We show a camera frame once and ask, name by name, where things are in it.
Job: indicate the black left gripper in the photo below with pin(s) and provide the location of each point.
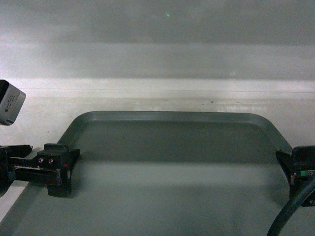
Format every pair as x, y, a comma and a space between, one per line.
52, 166

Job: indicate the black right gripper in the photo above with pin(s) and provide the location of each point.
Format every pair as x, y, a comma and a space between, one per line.
299, 166

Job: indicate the grey rectangular serving tray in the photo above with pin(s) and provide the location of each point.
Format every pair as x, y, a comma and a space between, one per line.
161, 174

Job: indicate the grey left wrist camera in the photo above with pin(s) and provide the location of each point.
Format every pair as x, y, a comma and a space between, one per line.
11, 101

